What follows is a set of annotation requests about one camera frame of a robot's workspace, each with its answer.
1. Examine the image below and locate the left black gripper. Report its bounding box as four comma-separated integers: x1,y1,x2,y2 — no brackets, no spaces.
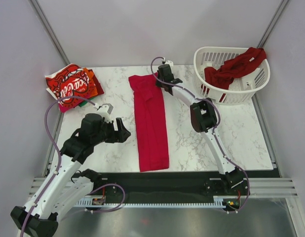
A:
92,118,131,146

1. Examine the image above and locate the dark red folded t-shirt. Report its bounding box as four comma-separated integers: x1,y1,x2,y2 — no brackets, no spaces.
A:
94,80,104,95

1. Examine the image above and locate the light blue cable duct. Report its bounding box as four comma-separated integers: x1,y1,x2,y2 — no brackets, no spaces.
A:
74,196,242,210

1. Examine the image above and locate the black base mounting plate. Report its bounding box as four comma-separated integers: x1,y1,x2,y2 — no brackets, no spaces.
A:
93,169,252,204

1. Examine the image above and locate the green folded t-shirt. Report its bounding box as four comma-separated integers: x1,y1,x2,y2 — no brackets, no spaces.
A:
78,100,88,107

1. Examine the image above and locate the orange folded t-shirt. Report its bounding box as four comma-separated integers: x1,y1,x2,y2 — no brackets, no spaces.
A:
83,68,98,98

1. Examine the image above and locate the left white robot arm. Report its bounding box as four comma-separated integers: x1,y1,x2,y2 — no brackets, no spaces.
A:
10,114,131,237

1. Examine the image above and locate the bright red t-shirt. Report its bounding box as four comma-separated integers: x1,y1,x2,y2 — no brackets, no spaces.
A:
129,75,169,172

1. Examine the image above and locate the aluminium extrusion rail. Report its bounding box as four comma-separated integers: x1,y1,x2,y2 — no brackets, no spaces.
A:
249,178,298,198

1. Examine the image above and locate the red coca-cola print t-shirt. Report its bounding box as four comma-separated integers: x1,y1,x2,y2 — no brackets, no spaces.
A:
45,64,90,113

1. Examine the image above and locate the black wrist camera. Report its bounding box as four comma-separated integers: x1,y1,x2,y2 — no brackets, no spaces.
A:
78,113,104,139
157,64,174,82

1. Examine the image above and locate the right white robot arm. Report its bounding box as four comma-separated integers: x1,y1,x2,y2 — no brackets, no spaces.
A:
156,79,243,195

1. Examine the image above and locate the white plastic laundry basket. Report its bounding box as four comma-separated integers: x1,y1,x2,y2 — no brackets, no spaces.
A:
193,46,270,105

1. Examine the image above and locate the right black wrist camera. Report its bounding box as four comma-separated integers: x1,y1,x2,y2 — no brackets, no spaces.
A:
157,64,174,82

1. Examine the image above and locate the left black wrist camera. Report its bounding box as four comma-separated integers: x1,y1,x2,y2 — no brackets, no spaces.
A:
78,113,104,139

